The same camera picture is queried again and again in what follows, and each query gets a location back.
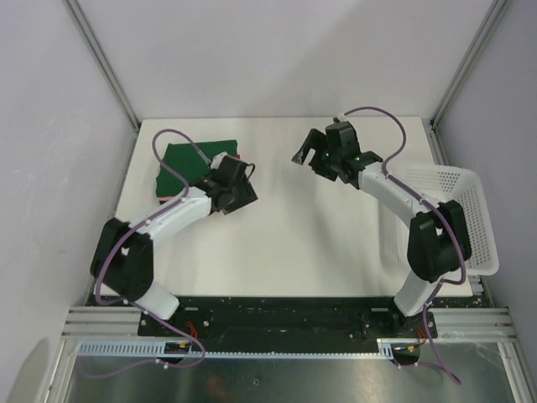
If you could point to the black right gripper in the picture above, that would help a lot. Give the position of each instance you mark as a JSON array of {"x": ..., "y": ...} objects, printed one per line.
[{"x": 315, "y": 140}]

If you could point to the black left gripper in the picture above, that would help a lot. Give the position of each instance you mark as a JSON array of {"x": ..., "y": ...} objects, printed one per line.
[{"x": 246, "y": 196}]

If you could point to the green t shirt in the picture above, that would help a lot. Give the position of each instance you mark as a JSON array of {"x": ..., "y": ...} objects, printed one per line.
[{"x": 184, "y": 159}]

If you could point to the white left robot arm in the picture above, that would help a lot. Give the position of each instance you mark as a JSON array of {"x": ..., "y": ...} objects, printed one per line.
[{"x": 124, "y": 257}]

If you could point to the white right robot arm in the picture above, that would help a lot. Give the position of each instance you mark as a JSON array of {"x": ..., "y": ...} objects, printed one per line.
[{"x": 438, "y": 244}]

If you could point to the white perforated plastic basket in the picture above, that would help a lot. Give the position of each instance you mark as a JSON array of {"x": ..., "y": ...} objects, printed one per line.
[{"x": 442, "y": 183}]

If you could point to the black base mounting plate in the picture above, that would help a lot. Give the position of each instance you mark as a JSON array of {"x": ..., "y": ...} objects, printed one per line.
[{"x": 369, "y": 317}]

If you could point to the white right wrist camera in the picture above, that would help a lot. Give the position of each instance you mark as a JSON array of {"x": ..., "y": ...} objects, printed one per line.
[{"x": 341, "y": 118}]

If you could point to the left aluminium frame post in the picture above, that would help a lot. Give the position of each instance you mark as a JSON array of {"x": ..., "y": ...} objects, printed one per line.
[{"x": 93, "y": 44}]

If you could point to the aluminium frame post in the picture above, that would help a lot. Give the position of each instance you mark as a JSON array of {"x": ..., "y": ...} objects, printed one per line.
[
  {"x": 479, "y": 42},
  {"x": 93, "y": 44}
]

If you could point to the right aluminium frame post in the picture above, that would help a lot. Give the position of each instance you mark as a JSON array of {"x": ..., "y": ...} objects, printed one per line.
[{"x": 479, "y": 42}]

